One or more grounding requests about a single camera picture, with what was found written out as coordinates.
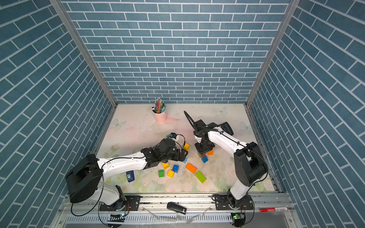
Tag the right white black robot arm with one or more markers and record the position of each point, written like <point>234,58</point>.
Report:
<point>249,163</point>

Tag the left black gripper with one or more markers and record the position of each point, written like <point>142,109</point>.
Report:
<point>182,157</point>

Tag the small blue lego lower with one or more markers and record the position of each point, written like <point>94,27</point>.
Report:
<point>175,168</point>

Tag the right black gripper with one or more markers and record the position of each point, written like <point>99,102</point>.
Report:
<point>201,151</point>

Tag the long orange lego brick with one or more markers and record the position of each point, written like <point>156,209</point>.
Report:
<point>191,168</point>

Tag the black remote on rail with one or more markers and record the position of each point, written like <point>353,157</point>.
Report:
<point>172,206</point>

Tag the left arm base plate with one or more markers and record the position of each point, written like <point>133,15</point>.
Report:
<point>131,203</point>

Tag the small blue lego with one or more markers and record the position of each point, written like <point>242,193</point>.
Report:
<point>204,159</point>
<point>175,168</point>

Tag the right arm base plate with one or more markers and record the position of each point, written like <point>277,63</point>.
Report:
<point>219,203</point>

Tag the blue black usb device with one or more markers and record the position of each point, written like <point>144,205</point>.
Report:
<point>130,176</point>

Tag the long lime lego brick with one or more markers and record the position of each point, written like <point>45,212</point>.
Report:
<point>200,177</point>

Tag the small green lego bottom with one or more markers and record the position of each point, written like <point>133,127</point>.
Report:
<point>161,173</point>

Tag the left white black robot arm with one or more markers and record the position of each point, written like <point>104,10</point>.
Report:
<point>87,180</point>

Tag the red marker pen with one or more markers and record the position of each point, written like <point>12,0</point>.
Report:
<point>276,209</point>

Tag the black calculator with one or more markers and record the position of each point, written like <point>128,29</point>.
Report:
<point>227,128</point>

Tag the yellow lego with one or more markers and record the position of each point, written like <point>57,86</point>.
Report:
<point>171,173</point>
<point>186,146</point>
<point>165,165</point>

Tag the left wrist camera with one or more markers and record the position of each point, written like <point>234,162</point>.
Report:
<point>173,136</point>

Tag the yellow lego bottom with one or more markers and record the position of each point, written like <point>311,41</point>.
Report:
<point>171,173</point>

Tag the small blue lego right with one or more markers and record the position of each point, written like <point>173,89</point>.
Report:
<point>204,159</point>

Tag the pink pen cup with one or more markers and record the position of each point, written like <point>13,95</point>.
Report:
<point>161,117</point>

